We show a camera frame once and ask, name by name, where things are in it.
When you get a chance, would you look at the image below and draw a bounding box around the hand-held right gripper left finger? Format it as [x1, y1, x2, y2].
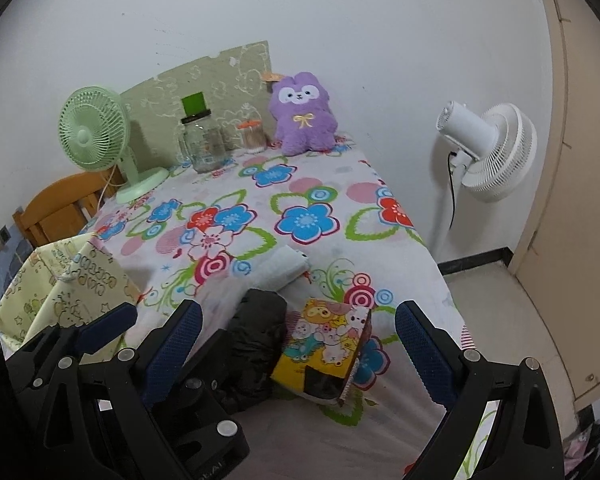
[32, 300, 204, 480]

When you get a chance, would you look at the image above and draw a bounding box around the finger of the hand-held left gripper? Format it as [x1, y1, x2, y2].
[2, 304, 139, 396]
[150, 377, 252, 480]

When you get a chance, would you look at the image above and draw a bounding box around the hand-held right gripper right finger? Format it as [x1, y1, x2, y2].
[395, 300, 567, 480]

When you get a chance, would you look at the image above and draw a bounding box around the yellow fabric storage box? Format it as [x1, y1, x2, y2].
[0, 232, 143, 366]

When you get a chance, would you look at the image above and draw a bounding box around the black plastic bag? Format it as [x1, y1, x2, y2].
[212, 287, 291, 411]

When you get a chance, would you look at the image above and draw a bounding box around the yellow cartoon printed packet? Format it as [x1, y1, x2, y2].
[270, 297, 373, 407]

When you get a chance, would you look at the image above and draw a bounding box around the white packet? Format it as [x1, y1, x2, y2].
[260, 245, 310, 293]

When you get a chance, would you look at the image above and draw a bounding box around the blue bed sheet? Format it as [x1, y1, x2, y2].
[0, 232, 33, 291]

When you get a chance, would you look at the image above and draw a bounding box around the wooden chair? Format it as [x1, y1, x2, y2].
[12, 170, 121, 251]

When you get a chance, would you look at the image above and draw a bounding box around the floral tablecloth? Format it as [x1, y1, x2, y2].
[77, 132, 501, 480]

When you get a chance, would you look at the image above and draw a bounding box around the green desk fan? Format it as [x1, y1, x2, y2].
[57, 85, 170, 204]

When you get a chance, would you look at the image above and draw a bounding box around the glass jar with black lid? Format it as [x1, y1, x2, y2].
[178, 110, 229, 175]

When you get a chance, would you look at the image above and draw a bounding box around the white standing fan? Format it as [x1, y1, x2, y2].
[426, 101, 538, 261]

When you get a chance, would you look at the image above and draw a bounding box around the beige wooden door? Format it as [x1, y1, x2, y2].
[510, 0, 600, 403]

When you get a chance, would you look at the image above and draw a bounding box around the small jar with orange lid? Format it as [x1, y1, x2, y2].
[237, 119, 268, 155]

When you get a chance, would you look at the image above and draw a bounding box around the green cup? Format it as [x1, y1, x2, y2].
[181, 91, 207, 117]

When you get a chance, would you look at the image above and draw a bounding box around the green patterned board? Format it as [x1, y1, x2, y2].
[119, 40, 272, 173]

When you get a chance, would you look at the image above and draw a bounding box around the purple plush bunny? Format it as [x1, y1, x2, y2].
[262, 71, 337, 157]

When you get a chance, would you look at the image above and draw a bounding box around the light fan power cord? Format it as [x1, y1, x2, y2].
[97, 167, 118, 208]

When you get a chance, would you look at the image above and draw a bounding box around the black fan power cord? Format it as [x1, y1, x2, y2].
[446, 150, 458, 216]

